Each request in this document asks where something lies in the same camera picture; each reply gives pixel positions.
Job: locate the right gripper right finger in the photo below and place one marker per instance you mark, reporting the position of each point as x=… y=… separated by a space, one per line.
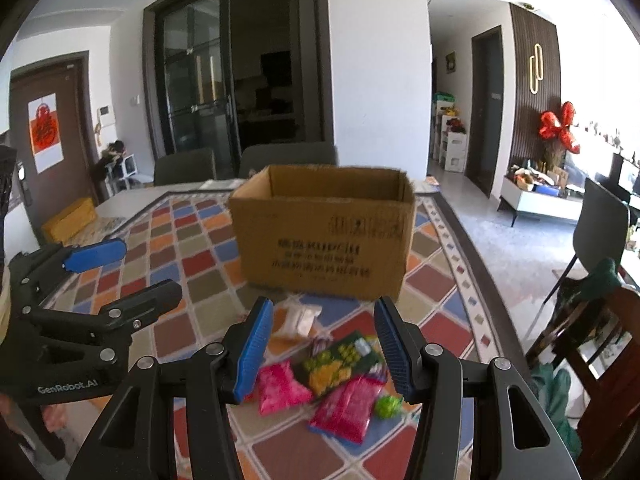
x=513 y=436

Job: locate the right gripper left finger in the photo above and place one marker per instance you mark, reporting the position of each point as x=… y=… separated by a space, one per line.
x=134 y=437

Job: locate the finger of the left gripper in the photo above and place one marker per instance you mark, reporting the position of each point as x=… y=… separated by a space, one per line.
x=85 y=258
x=143 y=308

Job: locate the magenta snack bag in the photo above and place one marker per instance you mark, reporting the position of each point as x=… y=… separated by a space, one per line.
x=278 y=389

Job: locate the person's left hand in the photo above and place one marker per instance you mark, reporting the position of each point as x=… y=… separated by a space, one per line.
x=36 y=427

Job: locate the green wrapped candy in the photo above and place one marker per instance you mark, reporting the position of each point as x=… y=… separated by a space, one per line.
x=388 y=406

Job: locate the pink red snack packet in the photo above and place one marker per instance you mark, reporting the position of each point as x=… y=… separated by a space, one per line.
x=345 y=413

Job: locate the dark green cracker packet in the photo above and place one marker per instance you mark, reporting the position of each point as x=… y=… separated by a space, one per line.
x=332 y=363

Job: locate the brown entrance door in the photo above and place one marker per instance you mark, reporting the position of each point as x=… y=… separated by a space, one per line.
x=51 y=130

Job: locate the clear bread packet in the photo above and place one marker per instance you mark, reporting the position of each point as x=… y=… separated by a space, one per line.
x=298 y=321

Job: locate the brown cardboard box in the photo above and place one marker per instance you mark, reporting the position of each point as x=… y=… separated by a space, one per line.
x=337 y=231

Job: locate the white low cabinet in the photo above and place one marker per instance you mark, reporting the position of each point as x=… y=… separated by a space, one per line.
x=530 y=203

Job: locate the grey chair behind table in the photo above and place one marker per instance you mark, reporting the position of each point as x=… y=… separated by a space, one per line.
x=258 y=157

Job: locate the dark grey dining chair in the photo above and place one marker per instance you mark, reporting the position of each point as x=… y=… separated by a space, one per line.
x=600 y=232

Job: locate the white storage shelf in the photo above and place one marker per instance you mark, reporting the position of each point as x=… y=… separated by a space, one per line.
x=449 y=143

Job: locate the black glass sliding door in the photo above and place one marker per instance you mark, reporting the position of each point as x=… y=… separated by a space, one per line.
x=188 y=81

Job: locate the red bow decoration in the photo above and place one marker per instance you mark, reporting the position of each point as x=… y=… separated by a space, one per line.
x=558 y=127

